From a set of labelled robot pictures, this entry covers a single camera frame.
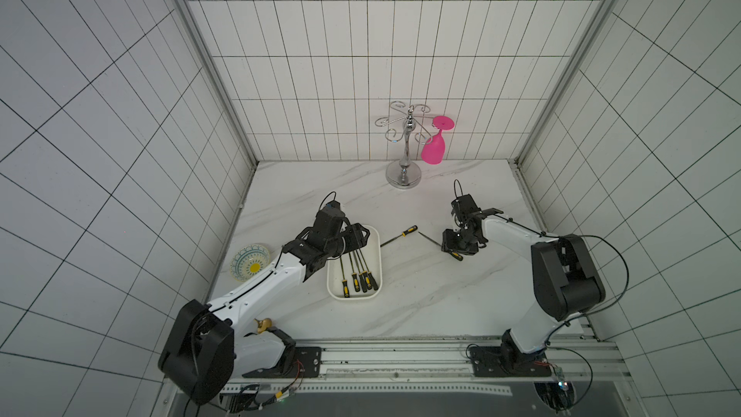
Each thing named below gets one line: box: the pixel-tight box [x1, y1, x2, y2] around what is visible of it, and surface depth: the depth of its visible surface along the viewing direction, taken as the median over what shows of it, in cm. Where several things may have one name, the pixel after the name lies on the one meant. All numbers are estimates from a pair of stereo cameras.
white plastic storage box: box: [326, 224, 384, 301], surface depth 91 cm
